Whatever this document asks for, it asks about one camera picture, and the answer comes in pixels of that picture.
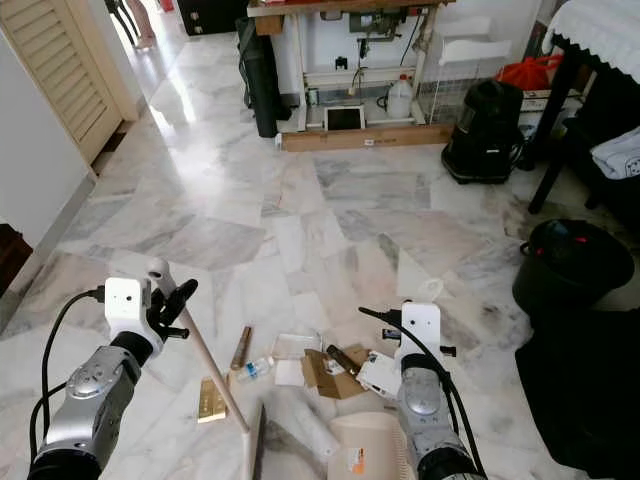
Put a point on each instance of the person legs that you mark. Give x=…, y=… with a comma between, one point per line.
x=142, y=25

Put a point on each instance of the black legged table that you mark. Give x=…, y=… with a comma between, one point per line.
x=560, y=120

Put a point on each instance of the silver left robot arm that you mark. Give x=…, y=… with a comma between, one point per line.
x=95, y=400

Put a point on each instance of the white printed carton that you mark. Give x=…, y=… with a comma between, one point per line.
x=378, y=376

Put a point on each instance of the red bag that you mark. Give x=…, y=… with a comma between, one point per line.
x=528, y=74

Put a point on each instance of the white paper piece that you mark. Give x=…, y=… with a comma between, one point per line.
x=289, y=374

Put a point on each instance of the brown tube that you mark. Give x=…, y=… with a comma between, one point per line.
x=241, y=347

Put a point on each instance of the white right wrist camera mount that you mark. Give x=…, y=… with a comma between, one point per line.
x=422, y=330

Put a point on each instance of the brown cardboard piece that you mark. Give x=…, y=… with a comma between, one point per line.
x=325, y=385

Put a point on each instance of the clear plastic box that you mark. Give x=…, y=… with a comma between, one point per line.
x=298, y=346

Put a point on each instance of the white tablecloth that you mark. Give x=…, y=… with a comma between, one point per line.
x=600, y=30

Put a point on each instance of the black cloth bag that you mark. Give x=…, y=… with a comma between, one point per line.
x=580, y=410

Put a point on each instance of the white workbench with wooden top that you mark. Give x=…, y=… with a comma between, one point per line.
x=320, y=45

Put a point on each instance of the large black round bin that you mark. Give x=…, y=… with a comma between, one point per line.
x=575, y=265

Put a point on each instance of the clear plastic jug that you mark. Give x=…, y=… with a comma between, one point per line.
x=400, y=99

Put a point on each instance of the gold rectangular box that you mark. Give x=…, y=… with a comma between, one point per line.
x=213, y=398

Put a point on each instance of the white framed tablet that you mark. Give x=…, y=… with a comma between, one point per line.
x=344, y=118

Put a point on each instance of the small clear bottle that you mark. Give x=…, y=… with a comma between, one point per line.
x=257, y=369

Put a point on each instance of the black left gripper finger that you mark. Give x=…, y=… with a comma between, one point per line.
x=181, y=296

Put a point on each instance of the dark wooden furniture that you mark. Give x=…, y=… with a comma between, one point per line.
x=12, y=255

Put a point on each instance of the dark brown bar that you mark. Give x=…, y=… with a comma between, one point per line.
x=342, y=358

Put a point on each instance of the black rolled mat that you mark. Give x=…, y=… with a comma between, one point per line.
x=260, y=85

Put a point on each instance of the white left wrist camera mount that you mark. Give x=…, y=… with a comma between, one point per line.
x=125, y=305

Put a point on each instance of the long brown cardboard box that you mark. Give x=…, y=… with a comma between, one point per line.
x=365, y=138

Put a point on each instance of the louvred wooden door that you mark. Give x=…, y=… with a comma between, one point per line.
x=70, y=65

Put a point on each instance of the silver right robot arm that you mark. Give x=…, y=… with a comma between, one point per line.
x=425, y=410

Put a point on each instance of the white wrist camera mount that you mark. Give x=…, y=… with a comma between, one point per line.
x=125, y=305
x=422, y=330

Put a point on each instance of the black vacuum cleaner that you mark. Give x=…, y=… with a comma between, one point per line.
x=485, y=135

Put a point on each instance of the grey folded cloth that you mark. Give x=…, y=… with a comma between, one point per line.
x=618, y=155

